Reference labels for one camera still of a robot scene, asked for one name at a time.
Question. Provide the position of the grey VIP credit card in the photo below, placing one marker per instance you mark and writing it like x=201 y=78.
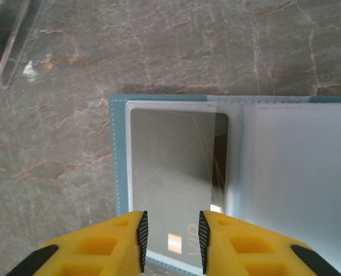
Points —
x=173 y=172

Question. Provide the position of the teal card holder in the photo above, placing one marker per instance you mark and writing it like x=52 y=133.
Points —
x=288 y=172

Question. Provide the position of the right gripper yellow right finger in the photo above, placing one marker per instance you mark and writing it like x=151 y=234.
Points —
x=245 y=250

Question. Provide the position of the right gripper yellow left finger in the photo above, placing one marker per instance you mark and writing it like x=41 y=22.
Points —
x=101 y=247

